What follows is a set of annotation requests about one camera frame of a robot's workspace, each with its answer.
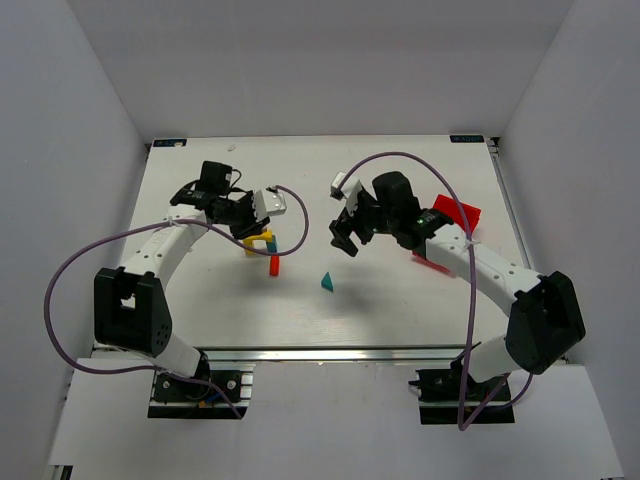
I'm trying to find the right blue corner sticker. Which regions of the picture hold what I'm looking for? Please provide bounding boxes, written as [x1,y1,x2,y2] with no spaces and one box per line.
[449,134,485,143]

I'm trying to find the yellow arch block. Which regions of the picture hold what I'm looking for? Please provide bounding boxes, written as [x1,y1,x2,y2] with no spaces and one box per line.
[242,228,274,256]

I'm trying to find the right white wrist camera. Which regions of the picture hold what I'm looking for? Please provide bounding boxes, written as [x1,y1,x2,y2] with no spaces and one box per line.
[330,172,363,217]

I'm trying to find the red cylinder block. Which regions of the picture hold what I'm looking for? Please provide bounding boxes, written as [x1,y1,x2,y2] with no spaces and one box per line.
[269,256,280,277]

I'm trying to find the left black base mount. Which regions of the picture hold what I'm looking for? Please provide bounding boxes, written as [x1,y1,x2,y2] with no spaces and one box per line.
[147,362,254,420]

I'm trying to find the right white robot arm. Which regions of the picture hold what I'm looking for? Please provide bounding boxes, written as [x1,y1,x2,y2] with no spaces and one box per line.
[329,171,586,384]

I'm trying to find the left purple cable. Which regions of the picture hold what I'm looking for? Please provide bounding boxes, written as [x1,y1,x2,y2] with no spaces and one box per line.
[43,184,310,419]

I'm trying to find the teal triangle block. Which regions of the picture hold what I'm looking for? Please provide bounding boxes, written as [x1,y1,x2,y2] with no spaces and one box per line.
[321,272,334,292]

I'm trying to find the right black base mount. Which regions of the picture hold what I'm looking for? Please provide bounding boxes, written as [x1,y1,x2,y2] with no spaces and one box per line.
[409,344,516,426]

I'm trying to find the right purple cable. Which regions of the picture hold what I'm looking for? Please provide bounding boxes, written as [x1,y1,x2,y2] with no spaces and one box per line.
[339,151,534,432]

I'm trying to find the left blue corner sticker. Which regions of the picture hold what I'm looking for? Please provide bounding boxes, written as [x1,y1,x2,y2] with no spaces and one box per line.
[152,138,187,148]

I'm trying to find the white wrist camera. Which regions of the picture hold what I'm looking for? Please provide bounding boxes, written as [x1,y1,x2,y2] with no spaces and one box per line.
[253,187,287,221]
[330,172,363,217]

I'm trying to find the blue corner sticker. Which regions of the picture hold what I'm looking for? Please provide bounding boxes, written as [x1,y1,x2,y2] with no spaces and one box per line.
[449,134,485,143]
[152,138,187,148]

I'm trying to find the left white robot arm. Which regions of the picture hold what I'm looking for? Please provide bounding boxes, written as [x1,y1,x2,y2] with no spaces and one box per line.
[94,161,284,380]

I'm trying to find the red plastic bin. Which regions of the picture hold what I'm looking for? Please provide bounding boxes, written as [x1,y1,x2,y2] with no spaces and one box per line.
[411,193,484,275]

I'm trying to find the teal rectangular block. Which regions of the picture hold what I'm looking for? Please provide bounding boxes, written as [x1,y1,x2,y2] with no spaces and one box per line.
[266,235,278,253]

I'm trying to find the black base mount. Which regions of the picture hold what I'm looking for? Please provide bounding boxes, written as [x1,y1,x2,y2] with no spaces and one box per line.
[147,362,254,420]
[409,344,516,426]

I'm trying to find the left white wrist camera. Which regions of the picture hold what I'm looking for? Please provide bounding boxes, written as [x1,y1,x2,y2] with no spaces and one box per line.
[253,187,287,221]

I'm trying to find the purple cable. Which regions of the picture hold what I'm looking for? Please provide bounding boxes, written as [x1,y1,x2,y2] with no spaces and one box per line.
[339,151,534,432]
[43,184,310,419]

